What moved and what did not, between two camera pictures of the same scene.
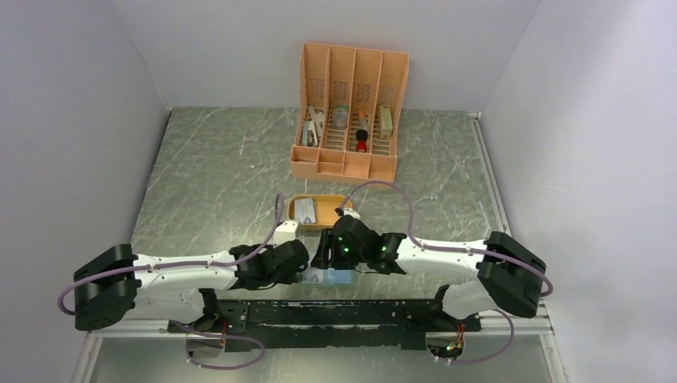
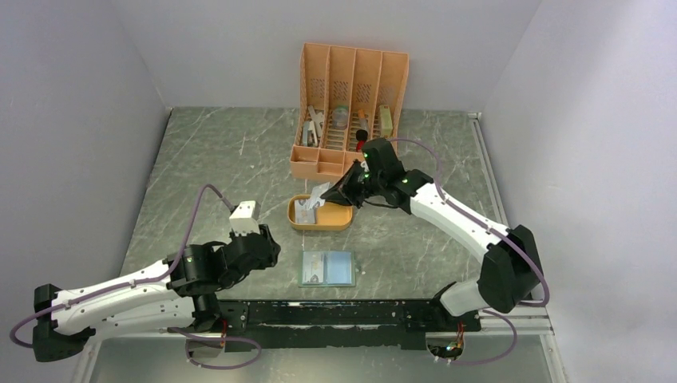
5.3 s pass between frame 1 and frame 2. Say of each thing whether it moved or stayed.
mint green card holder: stayed
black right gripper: moved
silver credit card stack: stayed
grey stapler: stayed
